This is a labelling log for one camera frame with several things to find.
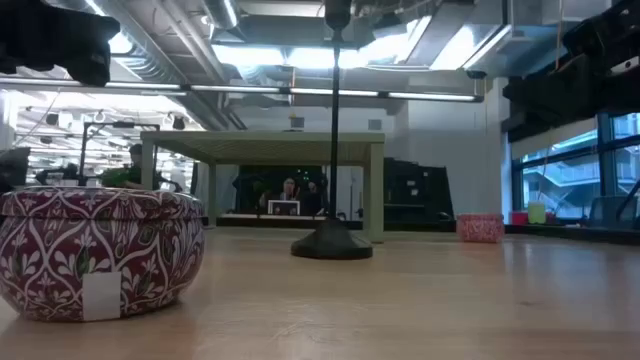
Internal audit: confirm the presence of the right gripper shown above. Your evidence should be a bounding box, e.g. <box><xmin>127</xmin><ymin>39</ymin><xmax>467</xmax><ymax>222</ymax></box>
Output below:
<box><xmin>502</xmin><ymin>52</ymin><xmax>640</xmax><ymax>144</ymax></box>

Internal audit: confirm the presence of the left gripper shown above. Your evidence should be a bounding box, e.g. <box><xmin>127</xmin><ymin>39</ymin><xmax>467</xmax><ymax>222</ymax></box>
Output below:
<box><xmin>0</xmin><ymin>0</ymin><xmax>121</xmax><ymax>87</ymax></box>

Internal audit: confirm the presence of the pink patterned candle tin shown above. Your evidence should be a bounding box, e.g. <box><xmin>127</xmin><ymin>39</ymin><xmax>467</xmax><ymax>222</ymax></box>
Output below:
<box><xmin>456</xmin><ymin>213</ymin><xmax>505</xmax><ymax>244</ymax></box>

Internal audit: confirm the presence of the maroon patterned candle tin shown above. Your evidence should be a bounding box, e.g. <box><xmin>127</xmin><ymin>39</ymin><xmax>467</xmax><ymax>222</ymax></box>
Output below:
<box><xmin>0</xmin><ymin>185</ymin><xmax>206</xmax><ymax>322</ymax></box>

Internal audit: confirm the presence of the black candlestick holder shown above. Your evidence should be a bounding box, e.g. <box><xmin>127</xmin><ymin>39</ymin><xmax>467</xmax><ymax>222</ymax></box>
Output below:
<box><xmin>290</xmin><ymin>0</ymin><xmax>374</xmax><ymax>260</ymax></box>

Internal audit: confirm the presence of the grey mesh chair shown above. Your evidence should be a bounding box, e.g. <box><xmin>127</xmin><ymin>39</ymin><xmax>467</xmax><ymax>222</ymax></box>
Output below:
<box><xmin>589</xmin><ymin>195</ymin><xmax>639</xmax><ymax>230</ymax></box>

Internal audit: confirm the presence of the green plastic cup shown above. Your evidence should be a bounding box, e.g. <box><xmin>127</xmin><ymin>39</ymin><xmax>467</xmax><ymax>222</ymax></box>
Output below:
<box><xmin>527</xmin><ymin>200</ymin><xmax>547</xmax><ymax>225</ymax></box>

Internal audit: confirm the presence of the dark computer monitor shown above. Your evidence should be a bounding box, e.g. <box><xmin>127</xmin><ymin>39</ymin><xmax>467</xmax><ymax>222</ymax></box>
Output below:
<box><xmin>0</xmin><ymin>147</ymin><xmax>32</xmax><ymax>195</ymax></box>

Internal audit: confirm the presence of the person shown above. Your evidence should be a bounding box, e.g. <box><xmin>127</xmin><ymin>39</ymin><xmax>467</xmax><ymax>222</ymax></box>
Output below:
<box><xmin>278</xmin><ymin>177</ymin><xmax>302</xmax><ymax>202</ymax></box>
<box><xmin>99</xmin><ymin>143</ymin><xmax>182</xmax><ymax>192</ymax></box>

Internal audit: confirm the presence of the green bushy plant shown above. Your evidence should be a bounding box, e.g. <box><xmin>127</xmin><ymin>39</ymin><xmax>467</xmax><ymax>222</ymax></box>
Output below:
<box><xmin>99</xmin><ymin>167</ymin><xmax>142</xmax><ymax>190</ymax></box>

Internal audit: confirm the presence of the black storage cabinet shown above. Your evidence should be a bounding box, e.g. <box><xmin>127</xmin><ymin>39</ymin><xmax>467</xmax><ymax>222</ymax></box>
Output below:
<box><xmin>383</xmin><ymin>157</ymin><xmax>455</xmax><ymax>224</ymax></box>

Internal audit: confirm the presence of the long ceiling light bar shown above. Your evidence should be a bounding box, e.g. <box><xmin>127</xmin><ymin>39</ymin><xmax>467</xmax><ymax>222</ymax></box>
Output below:
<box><xmin>0</xmin><ymin>77</ymin><xmax>485</xmax><ymax>104</ymax></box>

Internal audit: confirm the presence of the green perforated metal shelf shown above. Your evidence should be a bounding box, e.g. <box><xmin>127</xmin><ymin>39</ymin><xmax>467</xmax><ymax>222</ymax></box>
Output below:
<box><xmin>140</xmin><ymin>130</ymin><xmax>386</xmax><ymax>245</ymax></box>

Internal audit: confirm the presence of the white framed laptop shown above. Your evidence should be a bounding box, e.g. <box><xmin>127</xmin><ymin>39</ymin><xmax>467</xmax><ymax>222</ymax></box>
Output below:
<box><xmin>267</xmin><ymin>199</ymin><xmax>301</xmax><ymax>217</ymax></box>

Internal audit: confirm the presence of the silver ventilation duct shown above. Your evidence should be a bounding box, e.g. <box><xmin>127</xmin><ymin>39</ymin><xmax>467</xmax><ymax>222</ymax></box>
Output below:
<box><xmin>84</xmin><ymin>0</ymin><xmax>246</xmax><ymax>131</ymax></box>

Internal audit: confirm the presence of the black aluminium table frame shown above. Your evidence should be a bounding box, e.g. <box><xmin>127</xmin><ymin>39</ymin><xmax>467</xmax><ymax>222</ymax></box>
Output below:
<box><xmin>202</xmin><ymin>213</ymin><xmax>640</xmax><ymax>246</ymax></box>

